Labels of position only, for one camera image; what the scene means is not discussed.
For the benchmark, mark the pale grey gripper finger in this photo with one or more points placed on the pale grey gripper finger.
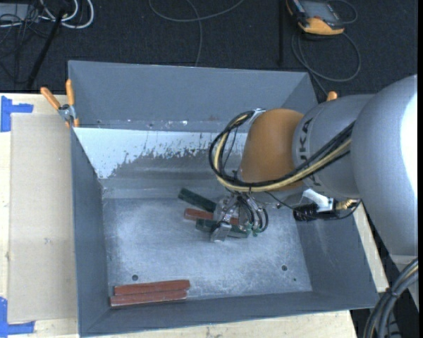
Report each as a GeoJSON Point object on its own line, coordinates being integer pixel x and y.
{"type": "Point", "coordinates": [221, 232]}

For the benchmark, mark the red-brown flat block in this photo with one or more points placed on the red-brown flat block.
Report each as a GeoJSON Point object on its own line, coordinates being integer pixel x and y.
{"type": "Point", "coordinates": [151, 287]}
{"type": "Point", "coordinates": [144, 298]}
{"type": "Point", "coordinates": [197, 215]}

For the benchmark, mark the dark green flat block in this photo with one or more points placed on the dark green flat block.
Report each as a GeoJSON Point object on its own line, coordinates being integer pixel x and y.
{"type": "Point", "coordinates": [195, 198]}

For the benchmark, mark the grey metal bin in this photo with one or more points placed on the grey metal bin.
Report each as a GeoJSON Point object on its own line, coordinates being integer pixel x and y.
{"type": "Point", "coordinates": [183, 245]}

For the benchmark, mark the pale cardboard board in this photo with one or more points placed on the pale cardboard board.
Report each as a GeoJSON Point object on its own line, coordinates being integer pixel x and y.
{"type": "Point", "coordinates": [38, 206]}

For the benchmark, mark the black cylinder on white bracket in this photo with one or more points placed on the black cylinder on white bracket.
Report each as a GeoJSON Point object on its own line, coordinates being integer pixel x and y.
{"type": "Point", "coordinates": [312, 211]}

